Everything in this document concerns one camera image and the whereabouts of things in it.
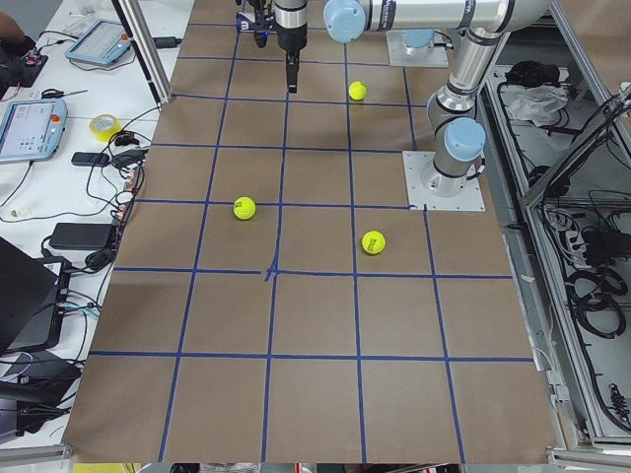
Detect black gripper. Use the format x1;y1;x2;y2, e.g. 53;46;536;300
274;0;308;94

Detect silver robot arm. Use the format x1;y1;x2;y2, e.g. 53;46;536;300
401;30;451;54
323;0;550;198

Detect yellow tennis ball near base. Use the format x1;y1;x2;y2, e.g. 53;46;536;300
348;81;368;101

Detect yellow tennis ball mid table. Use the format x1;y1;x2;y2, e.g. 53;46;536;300
233;196;256;221

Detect tennis ball with black print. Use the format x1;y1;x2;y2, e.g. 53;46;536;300
361;230;386;255

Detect far teach pendant tablet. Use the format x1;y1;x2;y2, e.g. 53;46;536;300
65;20;131;66

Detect teach pendant tablet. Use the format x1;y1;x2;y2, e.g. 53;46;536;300
65;20;131;66
1;99;68;164

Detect yellow tape roll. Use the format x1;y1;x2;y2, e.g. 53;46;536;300
89;113;122;143

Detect black cloth bundle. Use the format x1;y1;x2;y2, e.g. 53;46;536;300
505;61;560;88

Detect black phone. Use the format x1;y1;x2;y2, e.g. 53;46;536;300
71;152;110;168

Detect white crumpled cloth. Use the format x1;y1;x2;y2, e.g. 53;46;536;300
507;86;568;127

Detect near teach pendant tablet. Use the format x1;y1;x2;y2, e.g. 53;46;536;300
1;99;68;164

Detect black power adapter brick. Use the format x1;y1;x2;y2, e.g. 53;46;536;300
49;223;114;250

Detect black laptop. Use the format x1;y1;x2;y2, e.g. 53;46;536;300
1;239;70;354

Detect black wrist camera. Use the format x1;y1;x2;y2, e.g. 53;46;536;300
247;0;273;48

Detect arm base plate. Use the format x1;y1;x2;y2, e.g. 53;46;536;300
386;30;450;68
402;151;485;212

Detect aluminium frame post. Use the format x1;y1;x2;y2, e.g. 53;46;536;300
111;0;173;106

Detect black handled scissors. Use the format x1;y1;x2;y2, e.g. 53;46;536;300
40;88;87;100

